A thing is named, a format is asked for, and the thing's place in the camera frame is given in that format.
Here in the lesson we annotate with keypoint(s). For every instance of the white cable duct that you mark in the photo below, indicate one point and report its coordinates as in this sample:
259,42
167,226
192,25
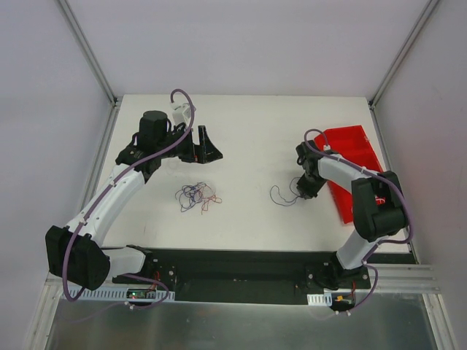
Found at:
127,294
324,299

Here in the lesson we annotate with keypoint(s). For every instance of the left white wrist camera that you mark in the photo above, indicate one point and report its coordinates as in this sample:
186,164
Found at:
181,113

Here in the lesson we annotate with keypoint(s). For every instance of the red plastic compartment bin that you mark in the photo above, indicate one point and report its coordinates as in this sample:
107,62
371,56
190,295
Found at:
353,144

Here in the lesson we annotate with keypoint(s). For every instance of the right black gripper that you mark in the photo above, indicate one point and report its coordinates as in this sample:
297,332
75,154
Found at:
306,187

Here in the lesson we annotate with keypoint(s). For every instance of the left aluminium frame post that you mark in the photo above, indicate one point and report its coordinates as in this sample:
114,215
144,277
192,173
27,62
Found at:
85,48

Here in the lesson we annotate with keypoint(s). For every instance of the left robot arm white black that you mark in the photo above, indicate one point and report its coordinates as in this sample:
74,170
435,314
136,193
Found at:
74,251

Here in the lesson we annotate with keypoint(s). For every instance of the right white cable duct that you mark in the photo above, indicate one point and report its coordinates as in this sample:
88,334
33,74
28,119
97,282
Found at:
324,299

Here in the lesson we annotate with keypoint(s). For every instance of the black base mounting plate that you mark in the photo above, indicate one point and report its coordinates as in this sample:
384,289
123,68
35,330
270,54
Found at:
222,276

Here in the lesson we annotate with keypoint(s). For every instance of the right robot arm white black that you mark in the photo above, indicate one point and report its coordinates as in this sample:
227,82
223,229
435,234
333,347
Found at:
378,205

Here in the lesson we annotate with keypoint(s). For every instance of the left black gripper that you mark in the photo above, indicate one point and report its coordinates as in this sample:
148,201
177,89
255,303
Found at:
199,144

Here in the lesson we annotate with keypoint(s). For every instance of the left white cable duct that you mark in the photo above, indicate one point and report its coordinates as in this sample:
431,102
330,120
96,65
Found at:
127,294

